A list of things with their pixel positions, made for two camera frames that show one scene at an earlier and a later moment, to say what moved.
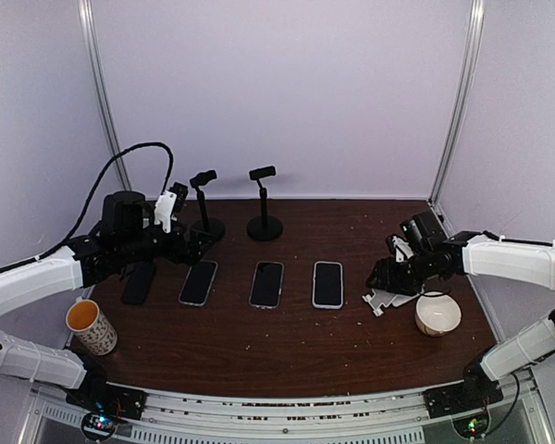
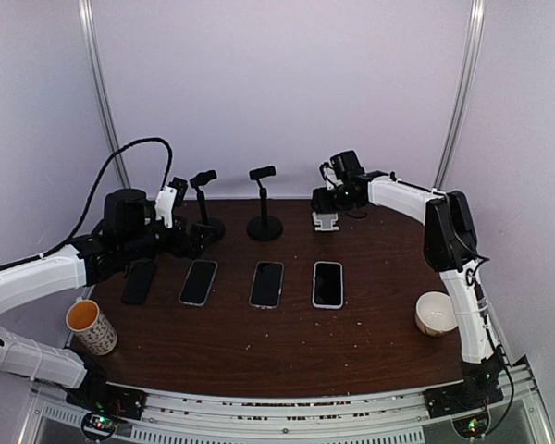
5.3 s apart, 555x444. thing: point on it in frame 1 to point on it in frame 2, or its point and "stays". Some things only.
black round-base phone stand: (264, 228) stays
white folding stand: (379, 297) to (326, 220)
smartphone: (266, 285) stays
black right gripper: (388, 277) to (324, 203)
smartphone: (327, 285) stays
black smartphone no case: (138, 283) stays
